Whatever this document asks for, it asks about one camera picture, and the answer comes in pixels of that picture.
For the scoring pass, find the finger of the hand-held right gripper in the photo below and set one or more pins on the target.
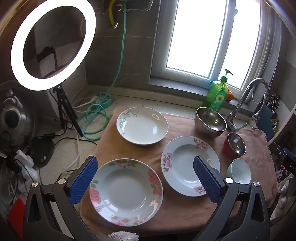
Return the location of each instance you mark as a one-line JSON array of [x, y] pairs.
[[288, 162]]

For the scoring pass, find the red flat object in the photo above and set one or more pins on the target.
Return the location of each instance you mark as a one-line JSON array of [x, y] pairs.
[[16, 213]]

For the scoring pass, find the red bowl with steel lining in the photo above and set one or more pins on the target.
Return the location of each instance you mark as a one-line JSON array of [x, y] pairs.
[[235, 143]]

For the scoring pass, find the pink towel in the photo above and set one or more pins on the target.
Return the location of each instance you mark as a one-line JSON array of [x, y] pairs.
[[108, 148]]

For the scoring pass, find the chrome pull-out sprayer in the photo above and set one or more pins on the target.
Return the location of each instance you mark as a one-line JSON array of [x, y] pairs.
[[257, 115]]

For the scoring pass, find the small pale blue bowl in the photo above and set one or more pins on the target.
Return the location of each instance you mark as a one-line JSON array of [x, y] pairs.
[[240, 171]]

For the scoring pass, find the white plate with purple flowers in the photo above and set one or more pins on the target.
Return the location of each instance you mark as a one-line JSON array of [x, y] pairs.
[[182, 157]]

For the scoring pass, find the white-framed window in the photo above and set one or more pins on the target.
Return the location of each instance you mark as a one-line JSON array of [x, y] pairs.
[[196, 34]]

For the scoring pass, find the white fuzzy cloth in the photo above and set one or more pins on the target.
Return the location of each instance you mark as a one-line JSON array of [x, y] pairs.
[[122, 236]]

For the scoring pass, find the green dish soap bottle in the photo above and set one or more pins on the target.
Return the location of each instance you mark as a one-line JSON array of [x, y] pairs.
[[217, 97]]

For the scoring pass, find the chrome kitchen faucet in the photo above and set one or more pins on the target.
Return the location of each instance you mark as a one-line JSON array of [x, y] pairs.
[[245, 95]]

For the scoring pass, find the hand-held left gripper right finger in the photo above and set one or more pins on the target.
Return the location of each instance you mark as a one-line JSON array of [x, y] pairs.
[[205, 178]]

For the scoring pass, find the yellow pipe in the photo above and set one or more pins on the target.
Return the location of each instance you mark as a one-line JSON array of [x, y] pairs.
[[111, 14]]

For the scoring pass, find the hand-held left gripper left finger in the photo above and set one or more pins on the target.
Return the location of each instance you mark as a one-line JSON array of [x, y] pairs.
[[84, 178]]

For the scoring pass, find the glass pot lid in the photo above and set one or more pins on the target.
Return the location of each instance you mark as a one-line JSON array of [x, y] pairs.
[[13, 111]]

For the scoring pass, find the white plate with grey leaves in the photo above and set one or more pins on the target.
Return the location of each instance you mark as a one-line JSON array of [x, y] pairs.
[[143, 127]]

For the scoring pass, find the white plate with pink roses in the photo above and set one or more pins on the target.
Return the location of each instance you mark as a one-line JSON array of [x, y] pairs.
[[124, 192]]

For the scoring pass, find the blue utensil holder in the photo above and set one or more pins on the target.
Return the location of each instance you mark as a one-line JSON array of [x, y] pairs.
[[268, 120]]

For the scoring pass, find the small orange object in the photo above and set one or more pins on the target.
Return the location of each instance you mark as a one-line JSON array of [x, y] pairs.
[[230, 96]]

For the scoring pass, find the large stainless steel bowl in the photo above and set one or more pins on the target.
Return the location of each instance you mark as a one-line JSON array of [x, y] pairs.
[[210, 120]]

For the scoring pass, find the white figurine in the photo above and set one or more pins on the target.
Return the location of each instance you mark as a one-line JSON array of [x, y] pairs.
[[279, 199]]

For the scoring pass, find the black tripod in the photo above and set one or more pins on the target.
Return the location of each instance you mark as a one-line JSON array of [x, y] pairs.
[[60, 97]]

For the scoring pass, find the white power adapter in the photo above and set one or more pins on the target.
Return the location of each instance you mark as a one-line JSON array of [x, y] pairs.
[[22, 157]]

